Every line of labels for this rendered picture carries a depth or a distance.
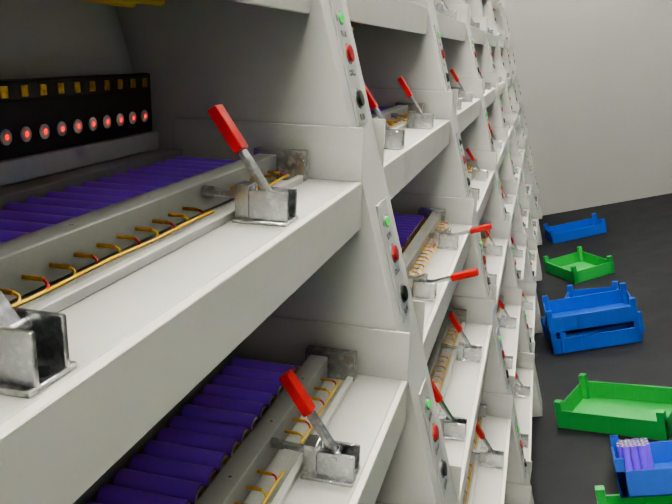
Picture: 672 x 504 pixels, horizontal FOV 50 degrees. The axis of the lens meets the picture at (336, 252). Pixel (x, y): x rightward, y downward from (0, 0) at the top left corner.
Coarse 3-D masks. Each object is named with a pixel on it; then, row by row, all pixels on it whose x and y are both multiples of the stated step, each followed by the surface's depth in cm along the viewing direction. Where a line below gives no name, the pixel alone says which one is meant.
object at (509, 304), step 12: (504, 288) 209; (516, 288) 208; (504, 300) 210; (516, 300) 209; (504, 312) 203; (516, 312) 204; (504, 324) 193; (516, 324) 195; (504, 336) 186; (516, 336) 186; (504, 348) 178; (516, 348) 179
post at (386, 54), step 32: (384, 32) 132; (384, 64) 133; (416, 64) 132; (448, 160) 135; (416, 192) 138; (448, 192) 136; (480, 288) 139; (512, 416) 147; (512, 448) 146; (512, 480) 148
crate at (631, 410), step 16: (592, 384) 218; (608, 384) 215; (624, 384) 212; (560, 400) 206; (576, 400) 216; (592, 400) 218; (608, 400) 215; (624, 400) 213; (640, 400) 210; (656, 400) 207; (560, 416) 206; (576, 416) 203; (592, 416) 199; (608, 416) 196; (624, 416) 204; (640, 416) 202; (656, 416) 187; (608, 432) 198; (624, 432) 195; (640, 432) 192; (656, 432) 189
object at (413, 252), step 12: (432, 216) 132; (420, 228) 123; (432, 228) 124; (444, 228) 129; (420, 240) 115; (408, 252) 108; (420, 252) 112; (432, 252) 113; (408, 264) 102; (420, 264) 106
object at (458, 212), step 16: (400, 208) 139; (416, 208) 138; (432, 208) 136; (448, 208) 137; (464, 208) 136; (464, 224) 137; (464, 240) 125; (432, 256) 115; (448, 256) 115; (464, 256) 126; (432, 272) 106; (448, 272) 107; (448, 288) 103; (416, 304) 79; (432, 304) 93; (448, 304) 105; (432, 320) 87; (432, 336) 89
